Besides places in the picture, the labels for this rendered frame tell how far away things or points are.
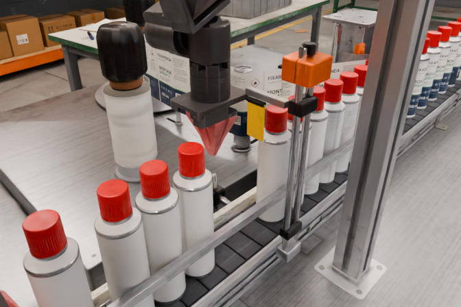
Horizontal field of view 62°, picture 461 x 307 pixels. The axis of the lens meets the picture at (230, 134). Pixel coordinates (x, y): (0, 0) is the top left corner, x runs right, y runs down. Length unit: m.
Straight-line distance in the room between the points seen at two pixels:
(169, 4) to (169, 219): 0.25
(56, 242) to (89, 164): 0.47
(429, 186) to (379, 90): 0.46
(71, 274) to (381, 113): 0.39
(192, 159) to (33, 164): 0.51
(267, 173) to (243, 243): 0.12
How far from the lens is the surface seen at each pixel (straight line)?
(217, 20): 0.52
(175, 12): 0.47
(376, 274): 0.70
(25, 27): 4.32
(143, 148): 0.75
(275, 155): 0.59
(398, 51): 0.48
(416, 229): 0.81
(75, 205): 0.76
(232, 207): 0.65
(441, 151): 1.09
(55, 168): 0.88
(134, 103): 0.71
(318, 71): 0.45
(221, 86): 0.53
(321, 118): 0.66
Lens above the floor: 1.33
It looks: 29 degrees down
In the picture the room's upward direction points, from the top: straight up
